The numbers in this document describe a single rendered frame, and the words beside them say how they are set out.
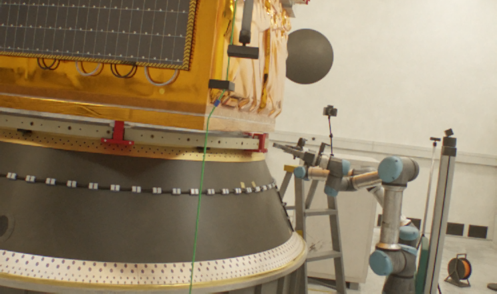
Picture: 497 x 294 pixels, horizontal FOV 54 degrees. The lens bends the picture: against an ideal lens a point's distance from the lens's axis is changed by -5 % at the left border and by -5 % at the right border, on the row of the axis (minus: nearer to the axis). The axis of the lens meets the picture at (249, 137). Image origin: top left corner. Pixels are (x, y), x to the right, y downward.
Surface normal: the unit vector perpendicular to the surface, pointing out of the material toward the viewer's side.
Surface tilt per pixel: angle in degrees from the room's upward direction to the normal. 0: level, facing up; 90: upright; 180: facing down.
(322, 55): 90
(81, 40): 90
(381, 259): 97
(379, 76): 90
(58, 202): 62
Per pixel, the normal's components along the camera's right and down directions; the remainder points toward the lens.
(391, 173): -0.78, -0.20
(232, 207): 0.72, -0.37
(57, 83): -0.19, 0.15
